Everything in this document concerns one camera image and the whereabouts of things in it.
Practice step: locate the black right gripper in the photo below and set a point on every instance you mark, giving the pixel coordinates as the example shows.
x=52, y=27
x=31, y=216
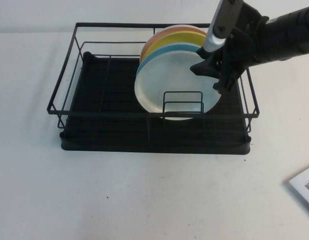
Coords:
x=244, y=45

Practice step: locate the white round plate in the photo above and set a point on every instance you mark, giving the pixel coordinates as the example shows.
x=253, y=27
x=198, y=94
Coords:
x=169, y=80

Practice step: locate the yellow round plate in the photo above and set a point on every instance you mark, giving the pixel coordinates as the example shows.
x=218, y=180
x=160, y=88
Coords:
x=179, y=40

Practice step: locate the pale pink round plate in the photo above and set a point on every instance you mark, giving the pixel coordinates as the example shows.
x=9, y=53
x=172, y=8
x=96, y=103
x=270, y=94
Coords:
x=180, y=25

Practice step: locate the orange round plate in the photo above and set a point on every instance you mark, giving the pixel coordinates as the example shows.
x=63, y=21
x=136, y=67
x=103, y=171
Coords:
x=169, y=32

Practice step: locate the blue round plate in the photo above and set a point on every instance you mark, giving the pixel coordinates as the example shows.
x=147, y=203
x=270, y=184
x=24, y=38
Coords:
x=154, y=56

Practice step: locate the black plastic drip tray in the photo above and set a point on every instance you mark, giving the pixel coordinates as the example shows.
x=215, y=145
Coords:
x=107, y=140

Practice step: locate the white paper with QR code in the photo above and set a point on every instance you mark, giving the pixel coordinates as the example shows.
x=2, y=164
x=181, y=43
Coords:
x=304, y=182

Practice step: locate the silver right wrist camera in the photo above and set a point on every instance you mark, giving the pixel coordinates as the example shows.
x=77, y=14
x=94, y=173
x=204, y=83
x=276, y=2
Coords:
x=215, y=32

